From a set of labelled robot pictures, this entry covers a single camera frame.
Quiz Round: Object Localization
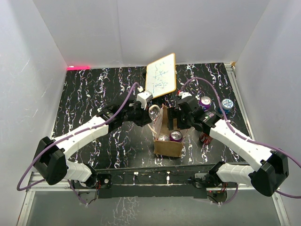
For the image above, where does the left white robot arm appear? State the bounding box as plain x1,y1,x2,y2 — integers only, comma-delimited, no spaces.
33,101,152,188

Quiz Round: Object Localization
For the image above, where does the blue beverage can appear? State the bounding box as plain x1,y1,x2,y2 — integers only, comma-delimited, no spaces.
219,98,234,115

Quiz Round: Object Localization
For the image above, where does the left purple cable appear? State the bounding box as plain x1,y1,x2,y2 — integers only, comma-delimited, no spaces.
16,82,142,192

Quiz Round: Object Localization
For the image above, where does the purple can front left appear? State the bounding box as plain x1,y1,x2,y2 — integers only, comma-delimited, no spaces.
158,134,170,141

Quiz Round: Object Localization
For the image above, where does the patterned canvas tote bag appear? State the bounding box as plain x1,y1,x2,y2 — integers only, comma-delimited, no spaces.
150,104,189,158

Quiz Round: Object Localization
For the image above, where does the black front base bar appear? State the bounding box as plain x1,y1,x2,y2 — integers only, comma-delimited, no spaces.
97,164,222,199

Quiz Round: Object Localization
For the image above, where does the red soda can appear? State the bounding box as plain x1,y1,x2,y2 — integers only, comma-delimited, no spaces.
199,132,213,145

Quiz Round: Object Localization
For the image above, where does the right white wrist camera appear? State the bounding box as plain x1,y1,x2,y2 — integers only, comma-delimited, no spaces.
177,90,192,99

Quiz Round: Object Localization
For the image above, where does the purple can front right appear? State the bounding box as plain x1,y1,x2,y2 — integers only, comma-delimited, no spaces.
169,130,183,142

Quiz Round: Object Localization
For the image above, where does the small wood-framed whiteboard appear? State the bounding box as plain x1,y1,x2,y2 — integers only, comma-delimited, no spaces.
145,53,176,99

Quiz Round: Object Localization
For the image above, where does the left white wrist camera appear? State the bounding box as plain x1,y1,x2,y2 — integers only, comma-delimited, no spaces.
136,90,153,110

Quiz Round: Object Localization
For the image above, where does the pink tape strip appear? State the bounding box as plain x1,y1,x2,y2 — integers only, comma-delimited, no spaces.
66,66,90,71

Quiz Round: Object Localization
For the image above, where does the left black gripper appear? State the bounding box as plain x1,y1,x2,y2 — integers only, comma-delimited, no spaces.
122,101,151,127

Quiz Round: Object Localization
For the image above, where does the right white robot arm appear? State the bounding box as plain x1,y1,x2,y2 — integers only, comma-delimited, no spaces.
167,96,289,197

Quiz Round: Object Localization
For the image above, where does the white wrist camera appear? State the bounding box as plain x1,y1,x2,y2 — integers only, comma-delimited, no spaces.
136,90,153,110
177,90,192,99

